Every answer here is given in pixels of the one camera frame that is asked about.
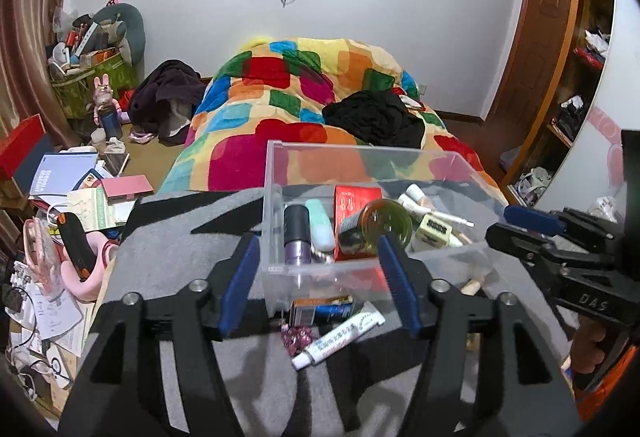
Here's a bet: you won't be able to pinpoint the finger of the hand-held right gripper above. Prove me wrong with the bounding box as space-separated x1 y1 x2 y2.
503 205 623 250
484 222 568 278

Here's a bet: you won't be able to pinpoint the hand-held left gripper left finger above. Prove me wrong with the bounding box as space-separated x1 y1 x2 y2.
60 233 281 437

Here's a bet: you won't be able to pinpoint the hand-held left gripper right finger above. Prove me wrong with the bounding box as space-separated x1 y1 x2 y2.
377 233 583 437

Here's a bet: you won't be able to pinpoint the beige cosmetic tube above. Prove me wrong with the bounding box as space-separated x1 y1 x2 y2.
460 264 488 296

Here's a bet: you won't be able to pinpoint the wooden block black print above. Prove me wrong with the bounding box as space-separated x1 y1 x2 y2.
411 214 454 252

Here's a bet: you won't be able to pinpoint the green bottle black cap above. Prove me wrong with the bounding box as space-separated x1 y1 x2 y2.
339 198 417 259

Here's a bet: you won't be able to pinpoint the purple bottle black cap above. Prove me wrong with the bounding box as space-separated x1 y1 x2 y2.
283 205 314 267

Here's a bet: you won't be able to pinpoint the mint green small tube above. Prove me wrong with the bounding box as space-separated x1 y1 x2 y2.
304 199 336 254

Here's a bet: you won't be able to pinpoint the clear plastic box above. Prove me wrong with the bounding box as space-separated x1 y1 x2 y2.
261 139 507 320

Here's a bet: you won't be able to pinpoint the person's right hand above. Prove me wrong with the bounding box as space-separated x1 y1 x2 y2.
571 321 610 377

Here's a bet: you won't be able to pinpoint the white sneakers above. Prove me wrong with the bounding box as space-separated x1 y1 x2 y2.
517 166 553 200

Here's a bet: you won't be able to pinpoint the white ointment tube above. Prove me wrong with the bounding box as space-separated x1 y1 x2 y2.
291 301 386 371

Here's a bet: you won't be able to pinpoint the dark blue small box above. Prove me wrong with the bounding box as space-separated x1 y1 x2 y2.
289 295 355 327

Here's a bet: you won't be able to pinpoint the white panel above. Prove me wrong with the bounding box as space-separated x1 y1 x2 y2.
530 0 640 230

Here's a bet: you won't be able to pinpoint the wooden shelf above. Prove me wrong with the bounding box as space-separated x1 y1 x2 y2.
500 0 618 210

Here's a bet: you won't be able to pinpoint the pink plastic object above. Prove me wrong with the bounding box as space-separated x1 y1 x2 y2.
22 217 120 304

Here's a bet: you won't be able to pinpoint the pink flat box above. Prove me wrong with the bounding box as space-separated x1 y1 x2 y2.
101 175 155 202

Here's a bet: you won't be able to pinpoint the black and orange tool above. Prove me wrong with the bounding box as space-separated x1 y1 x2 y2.
56 212 99 284

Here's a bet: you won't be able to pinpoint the black clothing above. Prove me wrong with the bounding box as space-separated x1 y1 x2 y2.
322 89 427 150

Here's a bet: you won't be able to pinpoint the wooden door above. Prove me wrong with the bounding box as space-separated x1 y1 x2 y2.
477 0 583 122

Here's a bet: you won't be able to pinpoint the colourful patch blanket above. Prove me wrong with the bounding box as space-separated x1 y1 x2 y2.
159 36 507 208

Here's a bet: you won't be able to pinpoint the pile of papers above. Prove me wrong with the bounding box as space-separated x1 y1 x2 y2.
5 187 133 393

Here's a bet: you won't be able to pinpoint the dark purple clothing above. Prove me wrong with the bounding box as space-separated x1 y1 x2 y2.
126 59 208 144

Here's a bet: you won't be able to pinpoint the blue and white book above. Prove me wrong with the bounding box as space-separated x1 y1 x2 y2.
29 152 99 198

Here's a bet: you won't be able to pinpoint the pink bunny toy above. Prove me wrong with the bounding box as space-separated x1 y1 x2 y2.
91 74 124 138

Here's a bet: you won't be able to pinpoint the green bag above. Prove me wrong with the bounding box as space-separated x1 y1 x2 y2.
49 48 140 119

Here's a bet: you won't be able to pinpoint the large red box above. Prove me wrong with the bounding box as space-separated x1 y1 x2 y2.
0 113 47 181

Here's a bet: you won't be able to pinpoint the grey neck pillow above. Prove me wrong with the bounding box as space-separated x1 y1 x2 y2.
92 3 147 66

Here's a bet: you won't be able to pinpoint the striped curtain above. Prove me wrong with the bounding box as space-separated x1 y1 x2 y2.
0 0 81 162

